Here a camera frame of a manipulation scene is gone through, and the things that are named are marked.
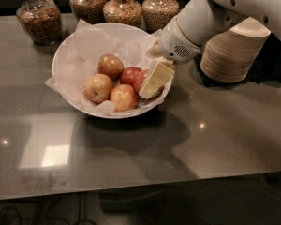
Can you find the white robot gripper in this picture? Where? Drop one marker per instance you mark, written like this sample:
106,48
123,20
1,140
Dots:
174,45

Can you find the red apple with sticker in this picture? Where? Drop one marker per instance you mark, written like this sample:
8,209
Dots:
138,80

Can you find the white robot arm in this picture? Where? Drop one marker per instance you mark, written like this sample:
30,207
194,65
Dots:
200,20

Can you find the red middle apple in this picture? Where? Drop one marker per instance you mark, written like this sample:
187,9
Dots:
129,74

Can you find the front middle apple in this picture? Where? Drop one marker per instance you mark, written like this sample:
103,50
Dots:
124,97

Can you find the back left apple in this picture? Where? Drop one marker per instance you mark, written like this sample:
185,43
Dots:
111,66

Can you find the front left apple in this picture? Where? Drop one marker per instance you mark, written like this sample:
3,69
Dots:
98,88

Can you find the white bowl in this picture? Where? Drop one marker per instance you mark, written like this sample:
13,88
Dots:
68,52

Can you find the cereal glass jar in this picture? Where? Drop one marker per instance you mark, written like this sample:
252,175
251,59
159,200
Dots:
157,13
123,11
41,20
90,11

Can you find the front stack paper bowls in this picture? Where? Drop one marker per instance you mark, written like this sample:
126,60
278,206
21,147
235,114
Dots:
227,57

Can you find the white paper liner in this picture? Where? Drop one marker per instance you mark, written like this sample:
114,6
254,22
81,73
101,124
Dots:
84,47

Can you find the left cereal glass jar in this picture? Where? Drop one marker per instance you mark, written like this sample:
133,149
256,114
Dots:
41,20

